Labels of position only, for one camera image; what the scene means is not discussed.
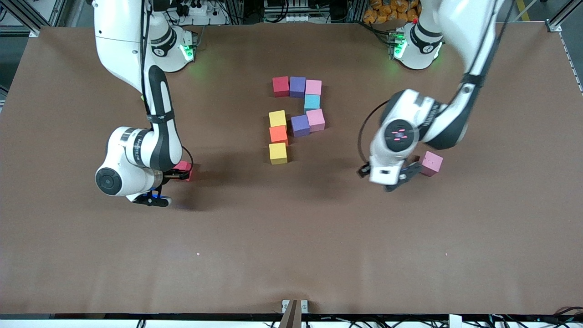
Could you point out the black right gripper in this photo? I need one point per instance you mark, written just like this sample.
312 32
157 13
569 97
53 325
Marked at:
170 174

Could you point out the red foam cube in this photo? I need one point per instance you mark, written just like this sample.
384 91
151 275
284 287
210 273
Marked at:
281 86
184 165

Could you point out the pink foam cube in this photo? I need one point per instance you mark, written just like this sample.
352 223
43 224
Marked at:
313 86
315 120
431 163

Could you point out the purple foam cube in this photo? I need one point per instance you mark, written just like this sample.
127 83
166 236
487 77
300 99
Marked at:
300 125
298 86

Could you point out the light blue foam cube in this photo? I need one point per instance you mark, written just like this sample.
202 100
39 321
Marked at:
312 101

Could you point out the yellow foam cube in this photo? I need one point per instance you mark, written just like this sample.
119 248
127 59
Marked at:
278 153
277 118

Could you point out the orange foam cube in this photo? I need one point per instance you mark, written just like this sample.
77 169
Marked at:
278 135

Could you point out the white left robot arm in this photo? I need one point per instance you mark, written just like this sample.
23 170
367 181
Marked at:
460 23

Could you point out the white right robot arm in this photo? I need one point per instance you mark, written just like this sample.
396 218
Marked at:
118 36

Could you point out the brown table cover sheet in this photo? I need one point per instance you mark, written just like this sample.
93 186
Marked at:
291 250

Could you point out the white power strip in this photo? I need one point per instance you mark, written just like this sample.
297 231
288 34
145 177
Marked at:
216 19

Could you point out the bag of orange fruits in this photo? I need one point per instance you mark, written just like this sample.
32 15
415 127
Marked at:
387 11

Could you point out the aluminium frame post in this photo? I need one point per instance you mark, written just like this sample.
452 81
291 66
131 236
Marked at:
235 11
356 11

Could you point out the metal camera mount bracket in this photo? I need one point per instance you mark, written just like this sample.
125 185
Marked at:
294 314

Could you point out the aluminium frame profile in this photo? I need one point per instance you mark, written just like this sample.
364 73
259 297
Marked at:
58 11
554 25

